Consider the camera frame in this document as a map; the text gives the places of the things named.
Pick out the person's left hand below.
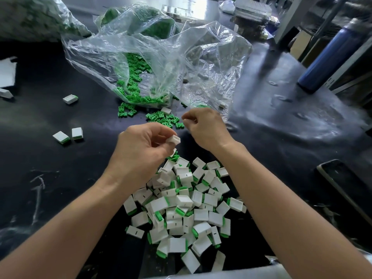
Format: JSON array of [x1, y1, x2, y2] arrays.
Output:
[[105, 122, 178, 192]]

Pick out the person's right hand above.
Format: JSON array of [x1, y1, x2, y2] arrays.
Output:
[[181, 107, 236, 156]]

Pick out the pile of assembled white-green pieces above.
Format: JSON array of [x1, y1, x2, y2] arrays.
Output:
[[123, 149, 247, 274]]

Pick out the pile of green clips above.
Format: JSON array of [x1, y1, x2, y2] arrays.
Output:
[[115, 52, 211, 162]]

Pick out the person's right forearm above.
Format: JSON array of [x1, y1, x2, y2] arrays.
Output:
[[216, 139, 372, 279]]

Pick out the person's left forearm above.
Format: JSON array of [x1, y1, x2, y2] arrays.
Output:
[[0, 176, 134, 279]]

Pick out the clear plastic bag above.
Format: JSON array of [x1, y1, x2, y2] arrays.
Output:
[[62, 4, 253, 121]]

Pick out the plastic bag full of green pieces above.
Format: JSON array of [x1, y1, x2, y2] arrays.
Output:
[[94, 5, 177, 40]]

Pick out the white component box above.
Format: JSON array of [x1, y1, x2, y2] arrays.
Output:
[[162, 3, 200, 18]]

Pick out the grey machine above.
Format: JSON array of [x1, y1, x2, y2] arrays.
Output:
[[229, 0, 281, 40]]

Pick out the brown cardboard box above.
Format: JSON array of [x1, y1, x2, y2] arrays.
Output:
[[289, 31, 315, 62]]

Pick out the blue cylinder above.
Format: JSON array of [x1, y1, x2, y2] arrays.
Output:
[[297, 19, 372, 94]]

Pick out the black smartphone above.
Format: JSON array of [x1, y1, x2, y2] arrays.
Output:
[[317, 158, 372, 226]]

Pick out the white paper sheet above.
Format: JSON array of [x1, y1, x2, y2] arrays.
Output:
[[0, 57, 17, 89]]

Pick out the large bag of assembled pieces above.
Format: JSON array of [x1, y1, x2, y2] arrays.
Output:
[[0, 0, 93, 43]]

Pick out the white metal frame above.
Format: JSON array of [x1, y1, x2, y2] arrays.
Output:
[[273, 0, 372, 59]]

